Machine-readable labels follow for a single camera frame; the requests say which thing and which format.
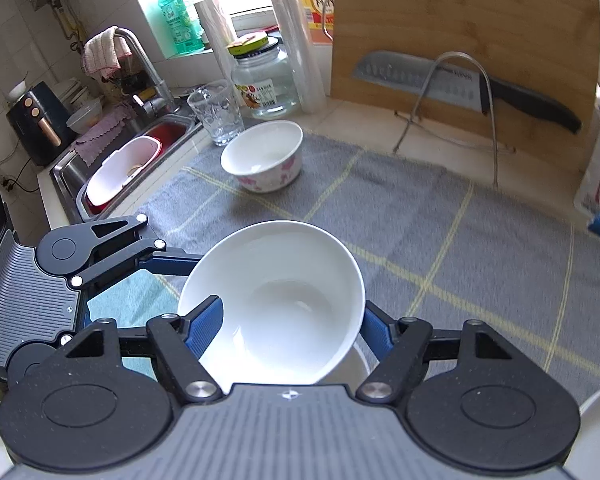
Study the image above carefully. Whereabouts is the red plastic basin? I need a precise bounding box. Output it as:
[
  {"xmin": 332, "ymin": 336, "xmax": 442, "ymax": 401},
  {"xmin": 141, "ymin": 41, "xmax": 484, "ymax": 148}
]
[{"xmin": 87, "ymin": 120, "xmax": 191, "ymax": 213}]

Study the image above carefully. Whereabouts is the metal faucet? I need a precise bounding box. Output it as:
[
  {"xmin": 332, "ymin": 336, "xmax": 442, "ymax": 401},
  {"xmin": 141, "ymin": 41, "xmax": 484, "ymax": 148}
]
[{"xmin": 112, "ymin": 27, "xmax": 181, "ymax": 118}]

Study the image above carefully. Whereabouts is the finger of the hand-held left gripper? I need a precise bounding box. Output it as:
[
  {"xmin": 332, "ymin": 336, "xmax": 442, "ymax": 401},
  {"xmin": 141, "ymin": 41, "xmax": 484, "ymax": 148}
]
[{"xmin": 72, "ymin": 214, "xmax": 202, "ymax": 289}]

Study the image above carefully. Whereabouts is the orange seasoning bottle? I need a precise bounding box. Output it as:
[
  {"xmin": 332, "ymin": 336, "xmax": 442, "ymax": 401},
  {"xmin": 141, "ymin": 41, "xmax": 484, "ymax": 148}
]
[{"xmin": 295, "ymin": 0, "xmax": 337, "ymax": 43}]

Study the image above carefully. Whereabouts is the purple dishcloth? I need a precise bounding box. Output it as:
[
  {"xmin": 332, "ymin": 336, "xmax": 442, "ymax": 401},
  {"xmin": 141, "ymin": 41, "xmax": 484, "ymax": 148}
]
[{"xmin": 72, "ymin": 105, "xmax": 133, "ymax": 166}]

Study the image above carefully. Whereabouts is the clear drinking glass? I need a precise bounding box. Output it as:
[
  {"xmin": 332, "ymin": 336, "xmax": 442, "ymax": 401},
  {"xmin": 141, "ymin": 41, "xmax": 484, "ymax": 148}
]
[{"xmin": 186, "ymin": 79, "xmax": 245, "ymax": 147}]

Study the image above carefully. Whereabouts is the clear plastic bowl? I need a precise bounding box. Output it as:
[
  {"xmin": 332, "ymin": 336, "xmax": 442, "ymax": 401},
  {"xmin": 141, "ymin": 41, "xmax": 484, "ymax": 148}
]
[{"xmin": 67, "ymin": 97, "xmax": 103, "ymax": 133}]

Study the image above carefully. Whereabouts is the metal wire rack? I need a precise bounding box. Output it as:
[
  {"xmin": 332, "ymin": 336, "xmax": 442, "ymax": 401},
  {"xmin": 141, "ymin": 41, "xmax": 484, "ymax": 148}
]
[{"xmin": 392, "ymin": 51, "xmax": 518, "ymax": 188}]

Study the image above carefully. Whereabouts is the grey plaid table mat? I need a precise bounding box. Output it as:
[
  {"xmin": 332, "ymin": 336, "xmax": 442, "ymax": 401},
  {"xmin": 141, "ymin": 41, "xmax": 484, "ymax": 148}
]
[{"xmin": 82, "ymin": 130, "xmax": 600, "ymax": 411}]

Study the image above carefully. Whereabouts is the short clear plastic cup stack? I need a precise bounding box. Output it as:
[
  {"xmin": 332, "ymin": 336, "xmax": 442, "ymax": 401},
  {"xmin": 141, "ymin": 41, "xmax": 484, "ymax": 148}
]
[{"xmin": 194, "ymin": 0, "xmax": 241, "ymax": 93}]

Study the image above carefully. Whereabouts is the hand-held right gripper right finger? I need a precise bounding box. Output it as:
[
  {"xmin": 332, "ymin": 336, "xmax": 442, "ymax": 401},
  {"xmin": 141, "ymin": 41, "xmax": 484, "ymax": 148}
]
[{"xmin": 355, "ymin": 300, "xmax": 518, "ymax": 403}]

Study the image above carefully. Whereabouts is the glass jar with black lid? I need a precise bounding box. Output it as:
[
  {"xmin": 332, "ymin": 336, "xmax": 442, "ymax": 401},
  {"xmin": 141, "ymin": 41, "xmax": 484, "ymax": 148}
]
[{"xmin": 227, "ymin": 31, "xmax": 301, "ymax": 120}]

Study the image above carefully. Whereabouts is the white plastic tub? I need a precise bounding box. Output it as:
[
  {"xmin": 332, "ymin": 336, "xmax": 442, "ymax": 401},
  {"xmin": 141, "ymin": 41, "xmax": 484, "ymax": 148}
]
[{"xmin": 85, "ymin": 135, "xmax": 162, "ymax": 208}]

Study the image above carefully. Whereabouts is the pink striped rag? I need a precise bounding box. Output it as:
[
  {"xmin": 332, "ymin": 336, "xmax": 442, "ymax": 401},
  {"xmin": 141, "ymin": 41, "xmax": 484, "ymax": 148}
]
[{"xmin": 82, "ymin": 25, "xmax": 131, "ymax": 80}]

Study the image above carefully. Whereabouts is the black air fryer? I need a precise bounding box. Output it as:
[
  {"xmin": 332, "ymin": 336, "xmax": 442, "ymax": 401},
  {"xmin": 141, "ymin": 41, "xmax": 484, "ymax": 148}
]
[{"xmin": 5, "ymin": 81, "xmax": 78, "ymax": 167}]

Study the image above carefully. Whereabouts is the stack of white dishes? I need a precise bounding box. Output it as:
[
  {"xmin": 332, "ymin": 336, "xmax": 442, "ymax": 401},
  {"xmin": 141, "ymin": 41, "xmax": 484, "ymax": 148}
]
[{"xmin": 55, "ymin": 77, "xmax": 88, "ymax": 111}]

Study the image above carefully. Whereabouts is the kitchen knife with black handle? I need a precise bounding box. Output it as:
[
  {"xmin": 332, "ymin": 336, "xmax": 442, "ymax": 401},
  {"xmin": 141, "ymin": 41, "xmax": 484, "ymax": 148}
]
[{"xmin": 351, "ymin": 50, "xmax": 583, "ymax": 135}]

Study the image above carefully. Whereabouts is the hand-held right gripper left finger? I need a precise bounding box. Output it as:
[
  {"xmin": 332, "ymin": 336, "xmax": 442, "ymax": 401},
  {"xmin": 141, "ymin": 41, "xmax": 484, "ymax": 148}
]
[{"xmin": 55, "ymin": 296, "xmax": 226, "ymax": 405}]

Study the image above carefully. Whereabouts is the roll of clear plastic bags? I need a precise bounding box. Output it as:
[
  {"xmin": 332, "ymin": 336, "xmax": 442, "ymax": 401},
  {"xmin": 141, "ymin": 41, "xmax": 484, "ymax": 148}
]
[{"xmin": 257, "ymin": 0, "xmax": 327, "ymax": 115}]

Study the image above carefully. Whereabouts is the stainless steel sink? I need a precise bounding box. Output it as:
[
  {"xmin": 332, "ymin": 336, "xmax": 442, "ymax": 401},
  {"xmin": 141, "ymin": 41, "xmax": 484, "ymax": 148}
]
[{"xmin": 50, "ymin": 107, "xmax": 206, "ymax": 226}]

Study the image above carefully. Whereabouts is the wooden cutting board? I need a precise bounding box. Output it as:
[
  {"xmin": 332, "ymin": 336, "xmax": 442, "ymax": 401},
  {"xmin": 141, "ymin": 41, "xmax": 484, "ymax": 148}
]
[{"xmin": 330, "ymin": 0, "xmax": 600, "ymax": 173}]

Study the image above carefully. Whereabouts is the green dish soap bottle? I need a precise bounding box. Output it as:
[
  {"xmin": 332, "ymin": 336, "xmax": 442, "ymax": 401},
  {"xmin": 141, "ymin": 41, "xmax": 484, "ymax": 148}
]
[{"xmin": 154, "ymin": 0, "xmax": 206, "ymax": 56}]

